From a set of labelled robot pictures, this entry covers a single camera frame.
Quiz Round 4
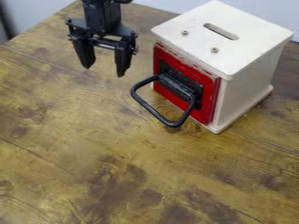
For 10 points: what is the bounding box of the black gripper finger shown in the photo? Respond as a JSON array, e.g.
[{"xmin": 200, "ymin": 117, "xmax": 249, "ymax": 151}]
[
  {"xmin": 72, "ymin": 39, "xmax": 96, "ymax": 69},
  {"xmin": 115, "ymin": 46, "xmax": 132, "ymax": 77}
]

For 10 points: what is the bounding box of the white wooden box cabinet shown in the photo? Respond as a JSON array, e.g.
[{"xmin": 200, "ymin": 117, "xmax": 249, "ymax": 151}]
[{"xmin": 152, "ymin": 0, "xmax": 294, "ymax": 134}]

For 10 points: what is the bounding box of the red wooden drawer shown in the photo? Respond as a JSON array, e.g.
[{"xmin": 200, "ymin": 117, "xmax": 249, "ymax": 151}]
[{"xmin": 153, "ymin": 43, "xmax": 220, "ymax": 125}]

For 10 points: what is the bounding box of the black metal drawer handle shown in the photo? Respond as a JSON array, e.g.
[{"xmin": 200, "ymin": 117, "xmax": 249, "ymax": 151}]
[{"xmin": 129, "ymin": 73, "xmax": 205, "ymax": 129}]

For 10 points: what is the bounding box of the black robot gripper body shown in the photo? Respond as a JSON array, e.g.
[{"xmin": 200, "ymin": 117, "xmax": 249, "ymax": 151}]
[{"xmin": 65, "ymin": 0, "xmax": 137, "ymax": 52}]

